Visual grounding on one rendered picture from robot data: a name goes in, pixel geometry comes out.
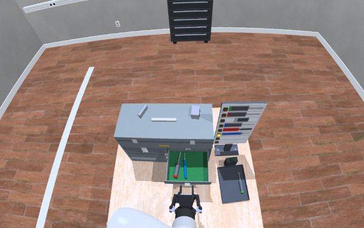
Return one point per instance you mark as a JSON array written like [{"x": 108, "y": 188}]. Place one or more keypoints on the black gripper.
[{"x": 191, "y": 212}]

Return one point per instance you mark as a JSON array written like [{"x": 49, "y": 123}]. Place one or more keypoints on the pale blue block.
[{"x": 195, "y": 111}]

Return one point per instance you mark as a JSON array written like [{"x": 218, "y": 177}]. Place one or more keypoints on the grey tool chest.
[{"x": 169, "y": 126}]

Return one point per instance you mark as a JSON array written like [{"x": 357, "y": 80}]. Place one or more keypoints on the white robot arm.
[{"x": 126, "y": 217}]

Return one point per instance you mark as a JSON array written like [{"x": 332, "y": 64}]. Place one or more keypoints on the grey rectangular bar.
[{"x": 142, "y": 111}]

